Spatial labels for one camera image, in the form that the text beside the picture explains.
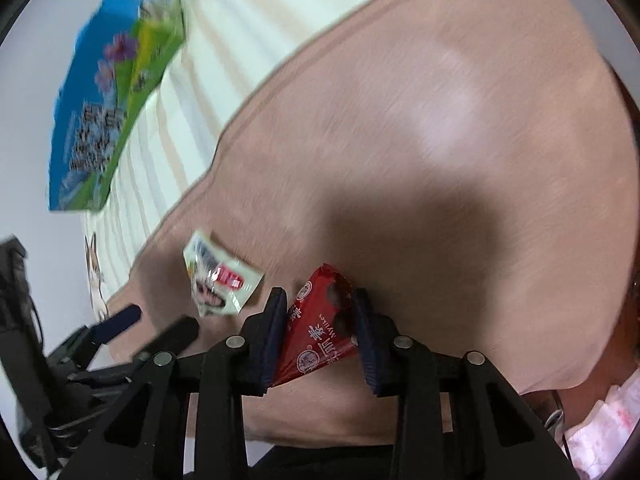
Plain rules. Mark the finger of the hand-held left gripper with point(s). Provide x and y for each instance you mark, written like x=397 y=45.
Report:
x=122 y=317
x=170 y=335

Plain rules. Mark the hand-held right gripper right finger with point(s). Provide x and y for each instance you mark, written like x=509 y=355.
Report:
x=367 y=345

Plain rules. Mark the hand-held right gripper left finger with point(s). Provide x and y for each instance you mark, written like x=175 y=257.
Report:
x=272 y=340

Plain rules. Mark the cream striped blanket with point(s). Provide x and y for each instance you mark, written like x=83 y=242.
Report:
x=225 y=60

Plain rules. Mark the small white-green snack packet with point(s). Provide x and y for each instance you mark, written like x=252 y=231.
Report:
x=215 y=275

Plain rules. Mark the large blue-green snack bag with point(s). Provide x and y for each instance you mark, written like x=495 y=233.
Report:
x=95 y=110

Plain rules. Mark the pink patterned cloth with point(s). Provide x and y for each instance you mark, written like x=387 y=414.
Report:
x=605 y=425

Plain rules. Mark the red snack packet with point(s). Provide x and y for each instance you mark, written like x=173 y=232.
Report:
x=320 y=330

